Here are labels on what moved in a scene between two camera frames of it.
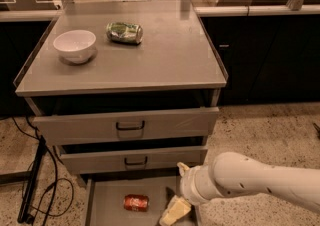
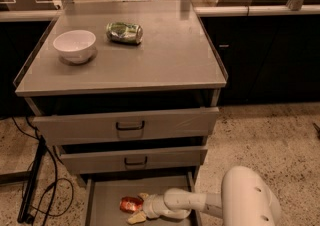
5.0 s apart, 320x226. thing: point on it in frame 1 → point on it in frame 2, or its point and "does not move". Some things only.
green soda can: [125, 32] does not move
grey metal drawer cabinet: [128, 93] does not move
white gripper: [188, 184] → [154, 206]
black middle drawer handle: [141, 163] does not move
